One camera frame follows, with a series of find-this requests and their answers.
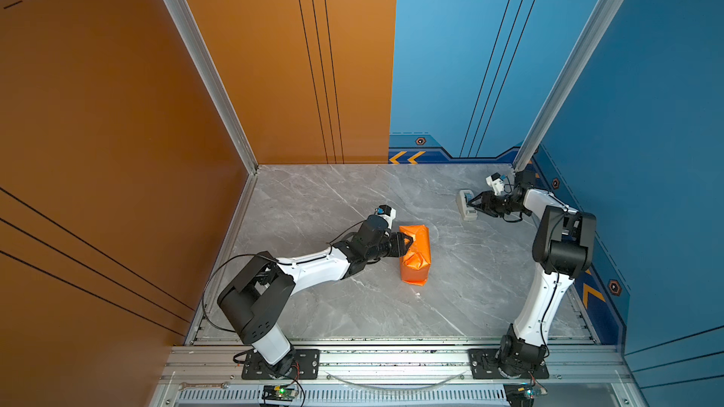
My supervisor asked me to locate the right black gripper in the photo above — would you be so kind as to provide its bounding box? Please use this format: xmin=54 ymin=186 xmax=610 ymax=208
xmin=468 ymin=191 xmax=527 ymax=217

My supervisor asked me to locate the yellow orange wrapping paper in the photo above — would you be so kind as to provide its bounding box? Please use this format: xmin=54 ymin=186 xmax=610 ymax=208
xmin=400 ymin=225 xmax=432 ymax=286

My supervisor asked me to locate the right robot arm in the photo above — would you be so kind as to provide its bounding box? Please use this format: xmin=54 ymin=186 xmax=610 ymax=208
xmin=456 ymin=169 xmax=597 ymax=379

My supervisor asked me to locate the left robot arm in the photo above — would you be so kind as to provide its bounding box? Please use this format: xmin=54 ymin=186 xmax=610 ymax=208
xmin=217 ymin=232 xmax=414 ymax=377

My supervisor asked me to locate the white tape dispenser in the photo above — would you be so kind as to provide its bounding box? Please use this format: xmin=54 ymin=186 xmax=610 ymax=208
xmin=456 ymin=190 xmax=478 ymax=222

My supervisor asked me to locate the right green circuit board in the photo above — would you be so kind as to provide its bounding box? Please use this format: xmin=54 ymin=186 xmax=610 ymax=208
xmin=503 ymin=386 xmax=535 ymax=407

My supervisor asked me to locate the green circuit board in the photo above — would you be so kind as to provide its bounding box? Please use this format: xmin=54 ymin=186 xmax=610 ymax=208
xmin=503 ymin=386 xmax=535 ymax=407
xmin=260 ymin=386 xmax=302 ymax=406

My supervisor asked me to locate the left green circuit board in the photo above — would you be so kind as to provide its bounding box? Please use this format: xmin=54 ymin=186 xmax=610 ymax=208
xmin=260 ymin=386 xmax=302 ymax=406

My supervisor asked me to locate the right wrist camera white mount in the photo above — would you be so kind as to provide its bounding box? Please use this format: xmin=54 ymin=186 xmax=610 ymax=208
xmin=486 ymin=173 xmax=513 ymax=196

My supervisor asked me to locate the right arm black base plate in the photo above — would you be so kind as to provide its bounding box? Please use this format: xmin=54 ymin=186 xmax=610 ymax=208
xmin=468 ymin=347 xmax=551 ymax=380

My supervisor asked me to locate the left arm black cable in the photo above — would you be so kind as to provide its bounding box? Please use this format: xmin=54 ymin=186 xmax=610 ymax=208
xmin=201 ymin=252 xmax=273 ymax=335

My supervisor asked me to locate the clear tube on rail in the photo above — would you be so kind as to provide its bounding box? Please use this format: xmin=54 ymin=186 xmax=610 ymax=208
xmin=325 ymin=372 xmax=466 ymax=392

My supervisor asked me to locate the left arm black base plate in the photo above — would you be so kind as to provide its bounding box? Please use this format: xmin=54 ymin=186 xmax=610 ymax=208
xmin=241 ymin=349 xmax=321 ymax=381

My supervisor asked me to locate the aluminium front rail frame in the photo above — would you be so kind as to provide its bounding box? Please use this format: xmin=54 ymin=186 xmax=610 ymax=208
xmin=150 ymin=338 xmax=647 ymax=406

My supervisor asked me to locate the right aluminium corner post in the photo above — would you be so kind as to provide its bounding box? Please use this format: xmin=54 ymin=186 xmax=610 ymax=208
xmin=512 ymin=0 xmax=624 ymax=173

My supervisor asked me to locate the aluminium corner post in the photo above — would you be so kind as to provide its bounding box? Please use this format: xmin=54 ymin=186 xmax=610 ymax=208
xmin=512 ymin=0 xmax=624 ymax=173
xmin=162 ymin=0 xmax=258 ymax=175

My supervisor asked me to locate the left aluminium corner post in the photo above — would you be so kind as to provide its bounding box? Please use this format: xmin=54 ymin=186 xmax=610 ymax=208
xmin=162 ymin=0 xmax=258 ymax=175

